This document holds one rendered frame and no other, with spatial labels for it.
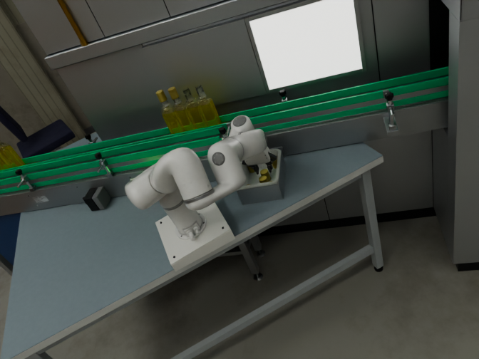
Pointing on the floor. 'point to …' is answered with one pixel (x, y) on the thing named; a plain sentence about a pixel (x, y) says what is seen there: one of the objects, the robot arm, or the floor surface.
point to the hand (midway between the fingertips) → (263, 168)
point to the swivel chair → (59, 132)
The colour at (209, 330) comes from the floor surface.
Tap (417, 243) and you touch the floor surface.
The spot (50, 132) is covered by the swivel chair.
